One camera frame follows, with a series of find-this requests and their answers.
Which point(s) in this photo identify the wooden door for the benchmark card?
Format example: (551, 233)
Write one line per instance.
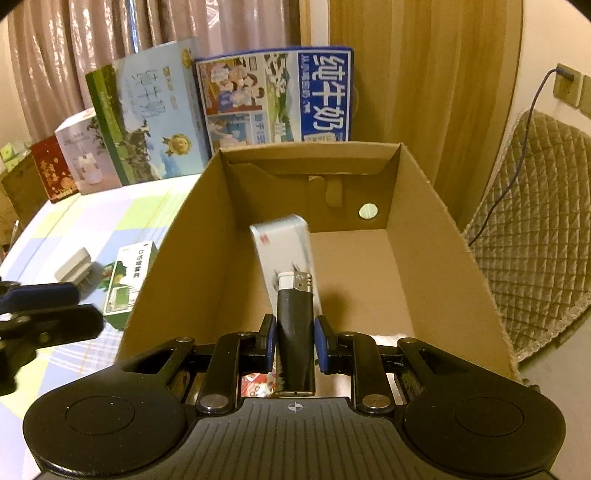
(439, 77)

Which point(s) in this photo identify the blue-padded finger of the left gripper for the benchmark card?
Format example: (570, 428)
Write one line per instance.
(17, 298)

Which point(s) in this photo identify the green white spray box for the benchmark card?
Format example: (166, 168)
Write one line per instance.
(128, 274)

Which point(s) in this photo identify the white long medicine box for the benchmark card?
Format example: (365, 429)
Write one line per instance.
(284, 245)

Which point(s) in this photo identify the brown curtain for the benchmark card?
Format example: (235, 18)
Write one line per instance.
(54, 44)

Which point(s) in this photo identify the brown cardboard carton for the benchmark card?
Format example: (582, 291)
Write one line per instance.
(22, 196)

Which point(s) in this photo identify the quilted beige chair cushion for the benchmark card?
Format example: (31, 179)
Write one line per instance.
(531, 234)

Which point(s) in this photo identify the white humidifier box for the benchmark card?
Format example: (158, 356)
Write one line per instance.
(85, 153)

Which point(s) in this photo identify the white knitted sock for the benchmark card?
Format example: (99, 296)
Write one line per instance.
(390, 340)

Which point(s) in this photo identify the wall power socket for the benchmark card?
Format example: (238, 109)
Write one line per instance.
(567, 85)

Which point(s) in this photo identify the red gift box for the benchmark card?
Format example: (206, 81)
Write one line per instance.
(53, 170)

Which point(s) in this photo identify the checkered bed sheet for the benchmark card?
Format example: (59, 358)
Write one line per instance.
(100, 223)

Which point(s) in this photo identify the open cardboard box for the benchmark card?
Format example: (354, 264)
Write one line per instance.
(389, 258)

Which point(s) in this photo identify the black lighter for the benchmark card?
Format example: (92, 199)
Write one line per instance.
(295, 334)

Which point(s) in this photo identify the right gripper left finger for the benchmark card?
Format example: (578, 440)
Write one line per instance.
(234, 356)

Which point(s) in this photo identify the red snack packet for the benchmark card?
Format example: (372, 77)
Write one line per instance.
(259, 385)

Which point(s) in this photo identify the blue milk carton box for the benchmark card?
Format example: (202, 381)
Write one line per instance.
(269, 96)

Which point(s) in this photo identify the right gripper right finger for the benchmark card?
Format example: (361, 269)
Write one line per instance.
(357, 356)

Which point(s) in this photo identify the green milk carton box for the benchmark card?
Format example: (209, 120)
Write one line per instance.
(148, 109)

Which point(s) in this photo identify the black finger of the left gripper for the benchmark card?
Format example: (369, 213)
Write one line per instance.
(52, 327)

